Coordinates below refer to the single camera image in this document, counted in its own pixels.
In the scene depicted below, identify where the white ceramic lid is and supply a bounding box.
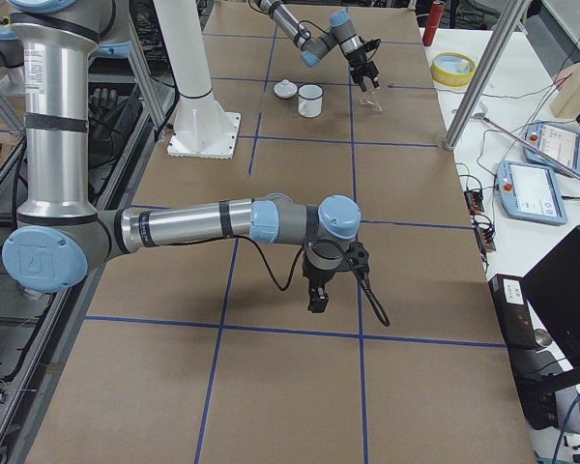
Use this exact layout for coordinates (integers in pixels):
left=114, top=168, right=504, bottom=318
left=274, top=79, right=298, bottom=100

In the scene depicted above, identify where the aluminium frame post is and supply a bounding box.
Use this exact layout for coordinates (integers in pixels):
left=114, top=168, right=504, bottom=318
left=444, top=0, right=530, bottom=151

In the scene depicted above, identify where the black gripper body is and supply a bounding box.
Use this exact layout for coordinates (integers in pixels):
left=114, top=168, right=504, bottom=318
left=345, top=46, right=375, bottom=81
left=302, top=257, right=346, bottom=290

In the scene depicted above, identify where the white enamel mug blue rim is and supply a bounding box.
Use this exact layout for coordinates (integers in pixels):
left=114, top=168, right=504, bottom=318
left=298, top=83, right=324, bottom=118

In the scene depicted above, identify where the metal reacher grabber tool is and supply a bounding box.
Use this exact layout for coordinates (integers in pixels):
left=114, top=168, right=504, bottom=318
left=471, top=113, right=580, bottom=182

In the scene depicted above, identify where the yellow tape roll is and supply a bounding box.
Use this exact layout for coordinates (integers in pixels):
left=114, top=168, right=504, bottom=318
left=430, top=52, right=477, bottom=87

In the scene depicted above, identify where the black box device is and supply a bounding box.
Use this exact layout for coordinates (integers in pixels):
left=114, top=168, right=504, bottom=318
left=489, top=274, right=539, bottom=350

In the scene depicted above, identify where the far teach pendant tablet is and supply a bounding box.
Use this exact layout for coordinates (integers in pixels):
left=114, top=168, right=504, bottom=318
left=525, top=122, right=580, bottom=173

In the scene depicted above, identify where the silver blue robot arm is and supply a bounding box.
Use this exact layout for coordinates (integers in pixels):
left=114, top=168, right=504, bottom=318
left=247, top=0, right=381, bottom=93
left=2, top=1, right=380, bottom=313

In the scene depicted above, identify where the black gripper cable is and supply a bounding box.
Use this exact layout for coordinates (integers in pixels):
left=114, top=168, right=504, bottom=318
left=294, top=18, right=334, bottom=47

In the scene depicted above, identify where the black laptop screen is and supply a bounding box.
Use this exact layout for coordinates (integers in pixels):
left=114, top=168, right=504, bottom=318
left=522, top=225, right=580, bottom=366

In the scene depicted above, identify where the near teach pendant tablet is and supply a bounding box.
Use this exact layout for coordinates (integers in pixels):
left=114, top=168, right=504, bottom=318
left=496, top=160, right=567, bottom=225

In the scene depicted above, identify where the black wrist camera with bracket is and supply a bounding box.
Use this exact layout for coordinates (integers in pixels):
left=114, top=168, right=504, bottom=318
left=360, top=38, right=381, bottom=53

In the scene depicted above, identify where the teach pendant tablet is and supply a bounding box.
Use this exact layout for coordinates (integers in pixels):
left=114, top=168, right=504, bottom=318
left=496, top=160, right=567, bottom=225
left=525, top=122, right=580, bottom=173

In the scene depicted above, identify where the black monitor stand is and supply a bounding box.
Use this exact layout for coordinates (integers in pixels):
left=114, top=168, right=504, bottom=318
left=516, top=366, right=580, bottom=433

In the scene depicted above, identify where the red cylinder tube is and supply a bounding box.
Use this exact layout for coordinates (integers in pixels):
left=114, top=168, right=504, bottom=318
left=422, top=0, right=445, bottom=47

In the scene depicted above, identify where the clear glass funnel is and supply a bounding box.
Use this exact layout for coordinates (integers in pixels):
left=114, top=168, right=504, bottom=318
left=360, top=88, right=383, bottom=114

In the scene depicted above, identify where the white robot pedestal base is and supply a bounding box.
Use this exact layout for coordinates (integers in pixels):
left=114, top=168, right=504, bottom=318
left=159, top=1, right=241, bottom=160

